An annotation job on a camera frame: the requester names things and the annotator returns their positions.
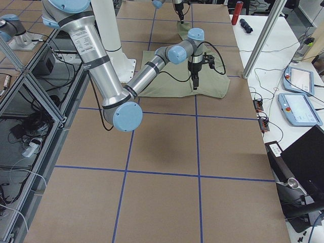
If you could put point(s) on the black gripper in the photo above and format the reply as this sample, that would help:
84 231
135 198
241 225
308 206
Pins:
194 68
178 6

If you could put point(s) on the olive green long-sleeve shirt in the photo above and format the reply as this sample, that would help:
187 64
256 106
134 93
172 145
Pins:
174 82

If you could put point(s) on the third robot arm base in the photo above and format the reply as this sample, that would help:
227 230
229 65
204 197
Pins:
14 33

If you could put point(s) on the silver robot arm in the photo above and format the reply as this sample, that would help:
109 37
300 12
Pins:
78 20
159 3

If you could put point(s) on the red cylinder bottle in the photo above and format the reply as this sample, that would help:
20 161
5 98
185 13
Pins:
237 11

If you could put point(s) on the dark folded cloth bundle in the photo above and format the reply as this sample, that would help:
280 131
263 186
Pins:
246 27

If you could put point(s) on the orange circuit board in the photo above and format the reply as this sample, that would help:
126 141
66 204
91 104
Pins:
258 105

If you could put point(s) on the upper teach pendant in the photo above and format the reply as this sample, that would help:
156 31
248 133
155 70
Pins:
298 80

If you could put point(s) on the teach pendant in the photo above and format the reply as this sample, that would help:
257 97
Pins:
298 80
298 110

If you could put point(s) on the lower teach pendant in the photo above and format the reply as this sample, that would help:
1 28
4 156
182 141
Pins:
298 110

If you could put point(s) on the black box with label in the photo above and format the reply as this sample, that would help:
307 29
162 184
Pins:
281 170

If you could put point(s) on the black laptop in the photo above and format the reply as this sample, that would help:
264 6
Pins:
304 158

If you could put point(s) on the white power strip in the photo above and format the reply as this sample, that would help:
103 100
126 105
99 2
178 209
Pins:
30 149

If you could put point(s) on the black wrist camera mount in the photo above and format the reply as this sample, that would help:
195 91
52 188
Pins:
209 60

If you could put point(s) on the grey aluminium frame post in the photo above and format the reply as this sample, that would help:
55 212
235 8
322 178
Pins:
264 35

